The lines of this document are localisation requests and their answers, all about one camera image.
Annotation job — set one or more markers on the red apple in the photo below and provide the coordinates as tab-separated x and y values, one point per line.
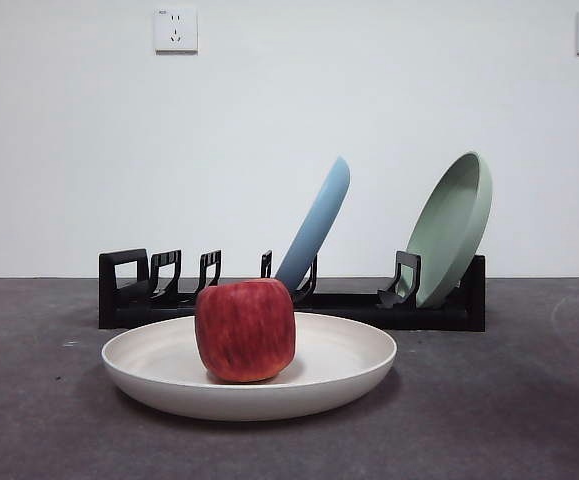
245	330

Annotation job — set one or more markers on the pale yellow plate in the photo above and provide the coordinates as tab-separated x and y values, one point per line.
159	370

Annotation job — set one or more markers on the blue plate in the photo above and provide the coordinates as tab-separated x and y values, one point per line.
319	220

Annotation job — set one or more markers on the black plate rack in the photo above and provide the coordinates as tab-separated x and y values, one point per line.
349	311

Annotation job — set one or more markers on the green plate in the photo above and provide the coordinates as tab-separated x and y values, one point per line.
446	240

